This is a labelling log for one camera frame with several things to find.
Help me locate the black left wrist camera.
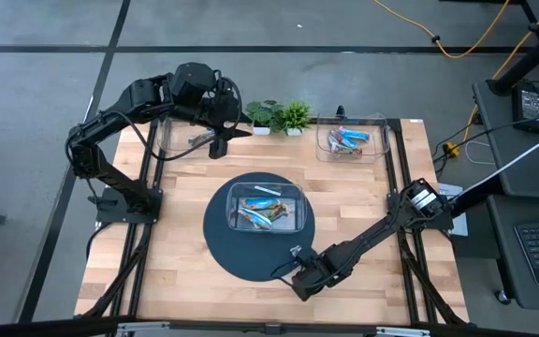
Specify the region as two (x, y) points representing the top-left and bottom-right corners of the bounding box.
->
(208, 137), (229, 161)

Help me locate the black pole with white edge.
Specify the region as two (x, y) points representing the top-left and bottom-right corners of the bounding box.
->
(439, 124), (539, 217)

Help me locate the white paper sheet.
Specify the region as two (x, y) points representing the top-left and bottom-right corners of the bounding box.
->
(437, 182), (470, 238)

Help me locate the broad-leaf plant in white pot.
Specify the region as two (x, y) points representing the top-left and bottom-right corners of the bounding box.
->
(244, 98), (286, 137)

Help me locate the green red granola bar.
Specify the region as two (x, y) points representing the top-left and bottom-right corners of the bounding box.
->
(332, 141), (364, 159)

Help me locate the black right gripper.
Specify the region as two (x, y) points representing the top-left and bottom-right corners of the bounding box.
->
(292, 249), (340, 295)

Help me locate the large clear plastic bin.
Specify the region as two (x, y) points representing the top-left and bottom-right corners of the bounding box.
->
(225, 182), (308, 234)

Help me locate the black power adapter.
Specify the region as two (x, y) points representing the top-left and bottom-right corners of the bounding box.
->
(511, 81), (539, 135)

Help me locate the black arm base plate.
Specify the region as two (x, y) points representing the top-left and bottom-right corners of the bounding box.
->
(95, 186), (163, 225)
(387, 191), (455, 231)

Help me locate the dark green granola bar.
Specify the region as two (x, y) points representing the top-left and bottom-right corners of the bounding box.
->
(187, 129), (218, 148)

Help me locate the spiky grass plant white pot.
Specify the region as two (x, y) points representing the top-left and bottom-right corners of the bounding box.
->
(282, 99), (313, 138)

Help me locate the black crossbeam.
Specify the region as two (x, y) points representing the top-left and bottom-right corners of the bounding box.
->
(0, 315), (539, 337)

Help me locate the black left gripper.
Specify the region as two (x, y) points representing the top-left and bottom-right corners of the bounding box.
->
(201, 86), (254, 141)

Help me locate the small clear plastic bin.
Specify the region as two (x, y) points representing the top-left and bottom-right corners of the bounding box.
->
(156, 114), (231, 159)
(314, 113), (391, 164)

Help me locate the round dark blue woven mat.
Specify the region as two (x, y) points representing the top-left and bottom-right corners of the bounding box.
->
(202, 171), (316, 283)

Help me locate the yellow extension cable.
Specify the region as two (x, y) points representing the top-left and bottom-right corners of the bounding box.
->
(373, 0), (513, 61)
(441, 0), (539, 159)

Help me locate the black stand leg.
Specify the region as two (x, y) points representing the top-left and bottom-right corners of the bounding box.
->
(487, 0), (539, 97)

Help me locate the black aluminium table frame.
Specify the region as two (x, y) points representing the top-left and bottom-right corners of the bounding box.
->
(73, 111), (471, 328)

